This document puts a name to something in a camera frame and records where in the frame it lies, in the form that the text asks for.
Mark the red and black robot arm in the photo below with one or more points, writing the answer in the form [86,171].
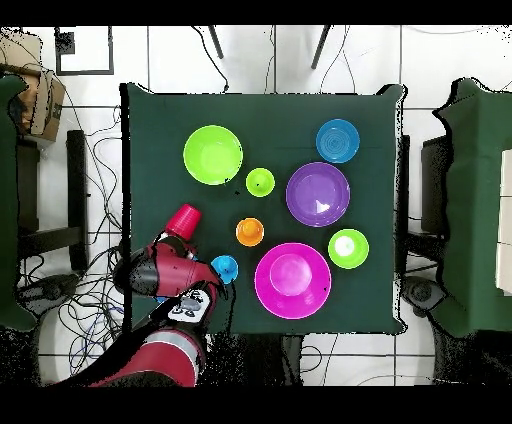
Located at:
[176,272]

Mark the small blue patterned bowl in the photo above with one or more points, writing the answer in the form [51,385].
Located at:
[338,140]

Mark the red plastic cup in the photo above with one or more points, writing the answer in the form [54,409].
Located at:
[184,220]

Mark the cardboard box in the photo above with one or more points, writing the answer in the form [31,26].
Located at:
[46,104]
[20,52]

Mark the black tripod leg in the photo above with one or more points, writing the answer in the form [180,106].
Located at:
[216,42]
[321,48]

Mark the dark green tablecloth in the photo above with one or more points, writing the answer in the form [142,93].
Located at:
[280,120]

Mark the green cloth side table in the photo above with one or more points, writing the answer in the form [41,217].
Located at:
[472,200]
[8,200]

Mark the pink plastic bowl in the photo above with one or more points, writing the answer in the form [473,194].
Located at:
[292,280]

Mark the black square frame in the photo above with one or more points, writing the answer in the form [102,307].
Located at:
[64,43]

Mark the small green ribbed bowl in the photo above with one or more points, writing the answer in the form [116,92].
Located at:
[348,248]

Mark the blue plastic cup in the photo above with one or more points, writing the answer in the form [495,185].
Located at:
[226,268]

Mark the large green plastic bowl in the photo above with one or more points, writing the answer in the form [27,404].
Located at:
[212,156]

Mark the purple plastic bowl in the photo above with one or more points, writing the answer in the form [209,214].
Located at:
[316,192]

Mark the grey pedestal foot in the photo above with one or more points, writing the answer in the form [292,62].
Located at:
[422,292]
[52,290]

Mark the black metal stand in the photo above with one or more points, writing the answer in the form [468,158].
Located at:
[77,200]

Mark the orange plastic cup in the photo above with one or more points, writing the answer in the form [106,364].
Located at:
[250,232]

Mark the green plastic cup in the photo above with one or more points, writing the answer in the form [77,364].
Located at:
[260,182]

